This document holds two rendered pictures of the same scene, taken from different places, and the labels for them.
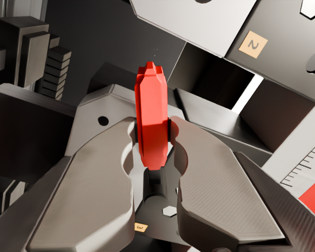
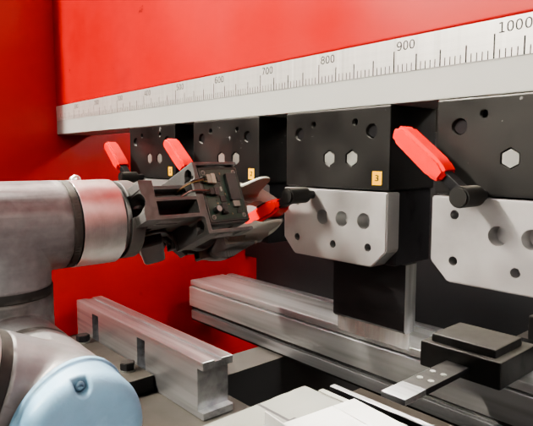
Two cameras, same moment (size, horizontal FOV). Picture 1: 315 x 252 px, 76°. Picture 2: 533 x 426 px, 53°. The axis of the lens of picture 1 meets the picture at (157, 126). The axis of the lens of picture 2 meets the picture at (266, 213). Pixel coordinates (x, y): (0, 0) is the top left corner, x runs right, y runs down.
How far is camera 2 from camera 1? 0.62 m
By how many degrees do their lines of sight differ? 78
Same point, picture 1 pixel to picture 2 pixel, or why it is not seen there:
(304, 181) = (296, 68)
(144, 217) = (364, 178)
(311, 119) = (266, 110)
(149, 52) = not seen: hidden behind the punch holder
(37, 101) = (337, 286)
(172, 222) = (361, 149)
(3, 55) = (449, 363)
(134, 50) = not seen: hidden behind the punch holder
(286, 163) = (290, 96)
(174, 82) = not seen: outside the picture
